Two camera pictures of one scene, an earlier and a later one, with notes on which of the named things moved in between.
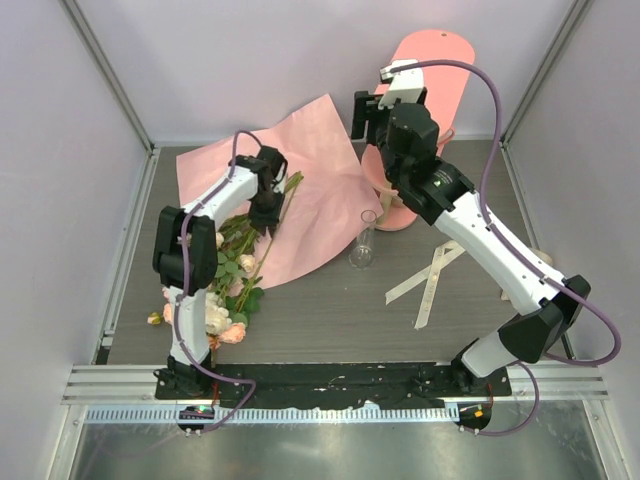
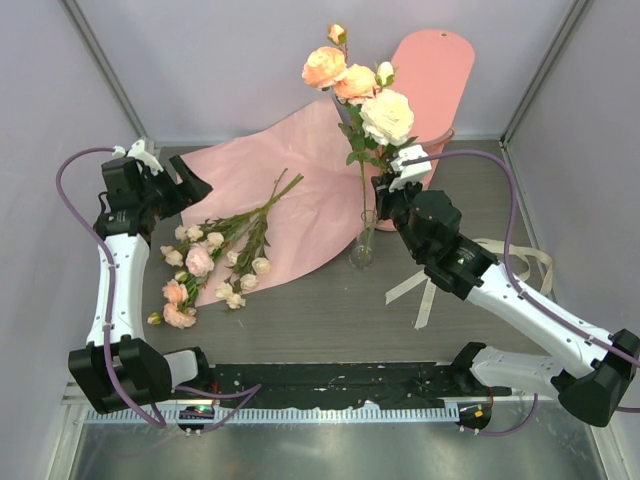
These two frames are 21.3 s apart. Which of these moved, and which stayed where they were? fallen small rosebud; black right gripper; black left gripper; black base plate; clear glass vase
Moved: black right gripper; black left gripper
Stayed: black base plate; clear glass vase; fallen small rosebud
